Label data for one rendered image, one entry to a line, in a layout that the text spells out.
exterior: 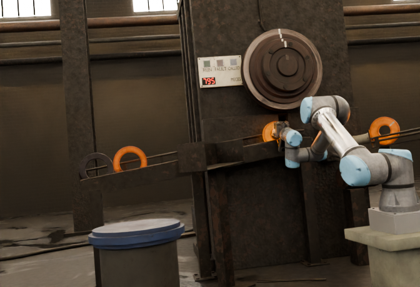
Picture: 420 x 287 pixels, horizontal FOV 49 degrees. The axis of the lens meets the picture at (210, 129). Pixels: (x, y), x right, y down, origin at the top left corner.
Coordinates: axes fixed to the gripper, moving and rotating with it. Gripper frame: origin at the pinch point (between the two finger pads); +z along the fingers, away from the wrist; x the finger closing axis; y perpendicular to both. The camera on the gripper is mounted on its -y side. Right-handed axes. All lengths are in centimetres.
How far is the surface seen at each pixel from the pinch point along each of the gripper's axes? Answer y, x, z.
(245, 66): 37.9, 14.4, 5.1
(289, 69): 35.0, -7.5, -5.1
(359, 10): 97, -336, 576
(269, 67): 37.1, 3.4, -3.8
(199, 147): 4, 49, -43
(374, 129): 0, -51, -19
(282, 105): 14.5, -4.2, -0.8
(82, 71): 32, 135, 265
